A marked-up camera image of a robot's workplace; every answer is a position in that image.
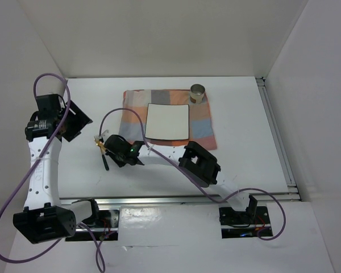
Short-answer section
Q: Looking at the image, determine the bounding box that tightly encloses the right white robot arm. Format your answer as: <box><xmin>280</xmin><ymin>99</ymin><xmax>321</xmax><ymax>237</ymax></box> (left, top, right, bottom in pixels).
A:
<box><xmin>95</xmin><ymin>135</ymin><xmax>257</xmax><ymax>223</ymax></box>

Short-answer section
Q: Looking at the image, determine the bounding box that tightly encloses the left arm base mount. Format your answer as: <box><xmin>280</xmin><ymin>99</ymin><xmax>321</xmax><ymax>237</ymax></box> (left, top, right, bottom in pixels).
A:
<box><xmin>65</xmin><ymin>209</ymin><xmax>120</xmax><ymax>242</ymax></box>

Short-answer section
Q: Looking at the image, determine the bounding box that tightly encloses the aluminium rail right side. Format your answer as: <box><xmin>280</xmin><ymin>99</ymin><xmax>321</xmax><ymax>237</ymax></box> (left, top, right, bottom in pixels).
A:
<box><xmin>255</xmin><ymin>77</ymin><xmax>301</xmax><ymax>200</ymax></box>

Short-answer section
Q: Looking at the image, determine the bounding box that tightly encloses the checkered orange blue cloth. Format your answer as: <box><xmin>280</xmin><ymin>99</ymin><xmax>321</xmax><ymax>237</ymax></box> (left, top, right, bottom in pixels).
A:
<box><xmin>119</xmin><ymin>89</ymin><xmax>217</xmax><ymax>150</ymax></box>

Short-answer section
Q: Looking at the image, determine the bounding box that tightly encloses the square white plate black rim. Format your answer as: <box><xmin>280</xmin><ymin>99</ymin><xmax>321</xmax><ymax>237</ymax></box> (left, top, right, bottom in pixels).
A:
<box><xmin>145</xmin><ymin>104</ymin><xmax>189</xmax><ymax>140</ymax></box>

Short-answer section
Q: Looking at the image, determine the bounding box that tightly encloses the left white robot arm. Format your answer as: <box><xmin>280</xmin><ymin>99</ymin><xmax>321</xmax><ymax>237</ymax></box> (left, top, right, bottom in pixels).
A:
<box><xmin>13</xmin><ymin>94</ymin><xmax>101</xmax><ymax>244</ymax></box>

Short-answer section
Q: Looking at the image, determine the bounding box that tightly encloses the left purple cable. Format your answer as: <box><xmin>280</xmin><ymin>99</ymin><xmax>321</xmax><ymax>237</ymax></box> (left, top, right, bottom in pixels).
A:
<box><xmin>0</xmin><ymin>72</ymin><xmax>106</xmax><ymax>273</ymax></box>

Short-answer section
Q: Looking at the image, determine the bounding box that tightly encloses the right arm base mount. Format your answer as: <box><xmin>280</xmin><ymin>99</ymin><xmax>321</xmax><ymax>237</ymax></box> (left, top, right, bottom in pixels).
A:
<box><xmin>219</xmin><ymin>206</ymin><xmax>273</xmax><ymax>239</ymax></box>

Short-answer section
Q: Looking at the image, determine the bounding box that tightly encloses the gold fork green handle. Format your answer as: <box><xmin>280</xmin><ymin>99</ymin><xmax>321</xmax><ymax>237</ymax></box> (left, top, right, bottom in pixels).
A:
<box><xmin>94</xmin><ymin>135</ymin><xmax>109</xmax><ymax>171</ymax></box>

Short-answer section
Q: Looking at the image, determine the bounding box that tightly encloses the beige metal cup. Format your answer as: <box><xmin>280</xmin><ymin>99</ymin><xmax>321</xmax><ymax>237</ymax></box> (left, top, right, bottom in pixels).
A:
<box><xmin>190</xmin><ymin>84</ymin><xmax>205</xmax><ymax>104</ymax></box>

